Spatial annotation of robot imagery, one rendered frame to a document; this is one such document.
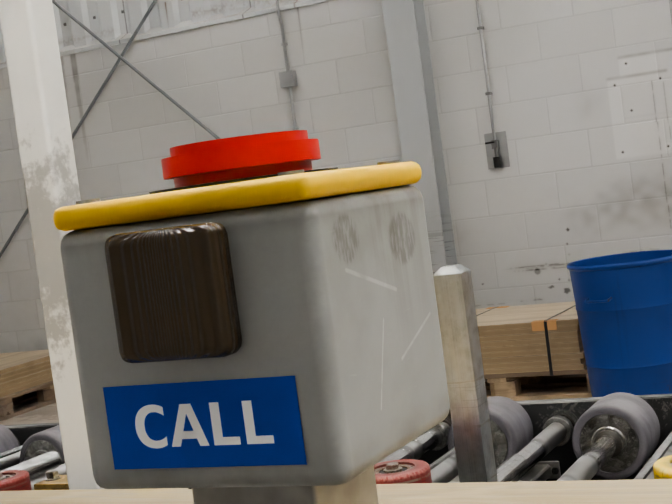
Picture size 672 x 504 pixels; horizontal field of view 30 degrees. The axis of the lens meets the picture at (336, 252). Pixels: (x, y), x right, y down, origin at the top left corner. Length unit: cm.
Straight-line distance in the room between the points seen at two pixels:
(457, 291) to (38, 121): 54
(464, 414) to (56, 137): 59
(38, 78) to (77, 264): 126
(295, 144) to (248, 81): 819
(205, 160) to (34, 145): 127
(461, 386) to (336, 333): 119
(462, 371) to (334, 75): 680
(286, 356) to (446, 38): 765
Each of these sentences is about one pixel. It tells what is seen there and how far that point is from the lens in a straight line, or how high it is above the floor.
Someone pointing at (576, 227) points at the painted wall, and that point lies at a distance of 769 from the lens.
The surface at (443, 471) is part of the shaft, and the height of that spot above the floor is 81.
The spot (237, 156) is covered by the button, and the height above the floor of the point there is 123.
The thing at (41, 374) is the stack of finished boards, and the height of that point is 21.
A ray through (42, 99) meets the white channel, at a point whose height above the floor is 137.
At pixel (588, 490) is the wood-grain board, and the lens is 123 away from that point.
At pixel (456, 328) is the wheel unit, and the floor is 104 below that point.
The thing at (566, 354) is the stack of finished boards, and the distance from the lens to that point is 641.
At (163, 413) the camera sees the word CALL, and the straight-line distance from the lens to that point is 30.
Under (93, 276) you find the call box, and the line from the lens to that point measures 30.
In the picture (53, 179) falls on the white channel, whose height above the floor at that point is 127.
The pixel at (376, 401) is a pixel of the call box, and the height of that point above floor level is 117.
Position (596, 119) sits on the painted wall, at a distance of 763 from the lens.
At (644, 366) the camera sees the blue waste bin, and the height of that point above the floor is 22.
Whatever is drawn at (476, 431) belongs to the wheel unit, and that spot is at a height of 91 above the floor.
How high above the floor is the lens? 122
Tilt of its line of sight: 3 degrees down
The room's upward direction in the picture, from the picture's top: 8 degrees counter-clockwise
